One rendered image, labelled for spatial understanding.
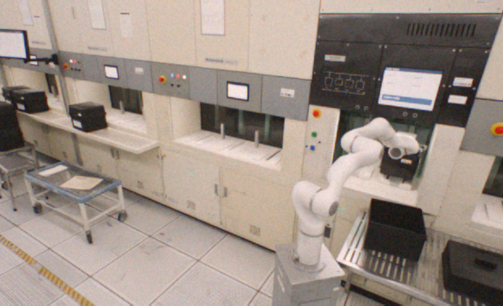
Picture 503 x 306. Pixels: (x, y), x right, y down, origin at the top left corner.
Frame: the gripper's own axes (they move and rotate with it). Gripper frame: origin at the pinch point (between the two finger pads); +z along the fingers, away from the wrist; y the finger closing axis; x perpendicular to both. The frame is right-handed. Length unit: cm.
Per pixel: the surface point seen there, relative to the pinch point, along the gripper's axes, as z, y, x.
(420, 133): 62, 5, -12
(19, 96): -80, -415, -19
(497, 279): -72, 56, -34
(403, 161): -9.0, 3.5, -12.7
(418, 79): -29, 2, 43
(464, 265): -70, 44, -34
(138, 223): -74, -211, -120
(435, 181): -32.3, 23.7, -11.6
